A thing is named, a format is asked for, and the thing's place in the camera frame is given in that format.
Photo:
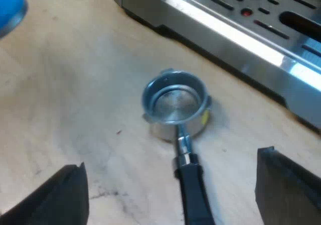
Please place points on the bright blue tamper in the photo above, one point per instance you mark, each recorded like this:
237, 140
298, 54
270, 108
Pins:
10, 6

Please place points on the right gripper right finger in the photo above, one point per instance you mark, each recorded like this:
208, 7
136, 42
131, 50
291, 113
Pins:
288, 187

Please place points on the steel espresso machine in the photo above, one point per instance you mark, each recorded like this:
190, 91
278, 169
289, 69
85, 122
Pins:
238, 21

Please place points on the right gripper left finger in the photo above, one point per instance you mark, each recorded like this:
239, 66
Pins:
55, 200

